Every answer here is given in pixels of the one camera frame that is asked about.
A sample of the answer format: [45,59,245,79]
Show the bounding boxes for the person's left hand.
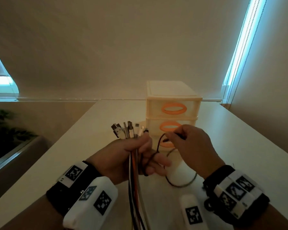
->
[86,133,172,186]

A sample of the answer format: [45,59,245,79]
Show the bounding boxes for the person's right hand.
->
[165,124,226,180]

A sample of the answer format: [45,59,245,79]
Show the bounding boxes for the orange cable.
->
[132,150,141,230]

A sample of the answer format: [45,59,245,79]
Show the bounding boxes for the cream white USB cable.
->
[116,127,135,230]

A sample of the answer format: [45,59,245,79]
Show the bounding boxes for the bundle of cables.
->
[128,153,149,230]
[111,124,144,230]

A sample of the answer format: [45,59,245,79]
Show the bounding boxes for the black cable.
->
[140,127,198,189]

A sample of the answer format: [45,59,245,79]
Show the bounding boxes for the cream three-drawer organiser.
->
[146,81,203,151]

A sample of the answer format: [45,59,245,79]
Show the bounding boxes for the person's left forearm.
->
[0,196,66,230]

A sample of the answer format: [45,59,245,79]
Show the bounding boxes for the bright narrow window strip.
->
[220,0,268,109]

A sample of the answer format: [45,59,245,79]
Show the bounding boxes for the bright window corner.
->
[0,40,20,100]

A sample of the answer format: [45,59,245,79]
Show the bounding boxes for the beaded blind pull chain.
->
[220,0,268,110]

